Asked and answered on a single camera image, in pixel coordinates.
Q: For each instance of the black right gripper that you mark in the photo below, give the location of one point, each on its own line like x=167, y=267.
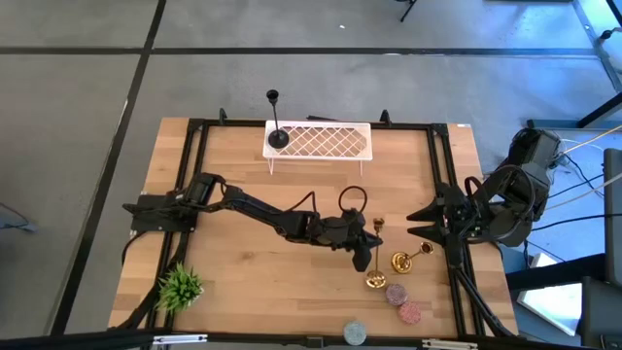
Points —
x=459, y=214

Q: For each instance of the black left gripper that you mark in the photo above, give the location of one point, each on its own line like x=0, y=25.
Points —
x=340, y=232

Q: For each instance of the gold candlestick holder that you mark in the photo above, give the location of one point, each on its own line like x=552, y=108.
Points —
x=401, y=262
x=376, y=279

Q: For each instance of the purple glitter round candle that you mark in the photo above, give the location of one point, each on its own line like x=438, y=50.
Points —
x=396, y=294

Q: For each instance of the pink glitter round candle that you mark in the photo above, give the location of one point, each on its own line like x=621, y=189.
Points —
x=409, y=313

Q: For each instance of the blue glitter round candle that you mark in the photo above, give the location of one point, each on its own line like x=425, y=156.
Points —
x=355, y=333

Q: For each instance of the black candlestick holder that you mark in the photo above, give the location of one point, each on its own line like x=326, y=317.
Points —
x=278, y=139

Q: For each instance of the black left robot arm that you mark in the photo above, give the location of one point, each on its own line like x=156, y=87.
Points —
x=252, y=206

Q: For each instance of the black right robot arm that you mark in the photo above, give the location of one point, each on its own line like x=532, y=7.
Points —
x=534, y=155

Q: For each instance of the black floor beam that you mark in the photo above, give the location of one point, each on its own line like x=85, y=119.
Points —
x=554, y=274

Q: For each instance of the white floor panel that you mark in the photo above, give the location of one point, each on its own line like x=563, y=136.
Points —
x=554, y=306

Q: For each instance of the grey cabinet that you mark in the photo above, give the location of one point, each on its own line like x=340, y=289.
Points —
x=613, y=219

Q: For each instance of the green artificial plant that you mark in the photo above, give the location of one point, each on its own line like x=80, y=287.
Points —
x=180, y=289

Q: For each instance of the dark grey box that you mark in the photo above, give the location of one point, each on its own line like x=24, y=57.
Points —
x=602, y=316

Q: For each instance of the black stand leg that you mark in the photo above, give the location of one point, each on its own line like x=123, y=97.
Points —
x=600, y=112

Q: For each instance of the black tripod leg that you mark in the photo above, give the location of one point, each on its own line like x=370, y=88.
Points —
x=408, y=10

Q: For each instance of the black front beam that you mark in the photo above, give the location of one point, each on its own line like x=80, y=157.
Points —
x=73, y=341

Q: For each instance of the grey floor object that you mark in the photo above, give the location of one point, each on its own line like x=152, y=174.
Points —
x=17, y=221

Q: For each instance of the silver bracket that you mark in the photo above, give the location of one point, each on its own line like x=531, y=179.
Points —
x=180, y=339
x=449, y=344

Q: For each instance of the black aluminium table frame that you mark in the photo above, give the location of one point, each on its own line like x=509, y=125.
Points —
x=228, y=123

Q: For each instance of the grey metal rail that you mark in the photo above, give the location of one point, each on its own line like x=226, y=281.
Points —
x=595, y=39

